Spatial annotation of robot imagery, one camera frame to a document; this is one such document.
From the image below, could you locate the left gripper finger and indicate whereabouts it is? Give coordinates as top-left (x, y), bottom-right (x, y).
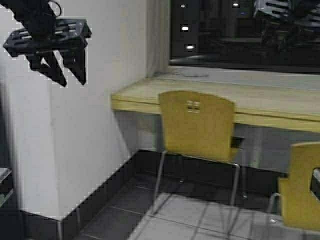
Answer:
top-left (28, 51), bottom-right (67, 87)
top-left (62, 47), bottom-right (87, 85)

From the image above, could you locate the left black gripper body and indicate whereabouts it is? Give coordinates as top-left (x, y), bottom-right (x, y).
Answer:
top-left (3, 18), bottom-right (92, 57)

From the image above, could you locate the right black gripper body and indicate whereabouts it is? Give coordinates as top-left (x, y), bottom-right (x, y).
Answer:
top-left (253, 0), bottom-right (320, 28)

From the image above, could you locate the yellow wooden chair with cutouts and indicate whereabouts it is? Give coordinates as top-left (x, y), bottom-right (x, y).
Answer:
top-left (153, 90), bottom-right (244, 206)

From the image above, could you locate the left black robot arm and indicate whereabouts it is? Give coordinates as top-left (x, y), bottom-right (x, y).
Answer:
top-left (0, 0), bottom-right (92, 87)

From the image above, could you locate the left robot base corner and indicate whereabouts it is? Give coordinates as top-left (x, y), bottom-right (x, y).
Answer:
top-left (0, 168), bottom-right (14, 207)

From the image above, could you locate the dark glass window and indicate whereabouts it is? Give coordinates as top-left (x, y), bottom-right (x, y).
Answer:
top-left (169, 0), bottom-right (320, 75)

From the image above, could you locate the long wooden counter table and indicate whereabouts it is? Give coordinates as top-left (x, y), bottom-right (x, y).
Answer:
top-left (111, 77), bottom-right (320, 133)

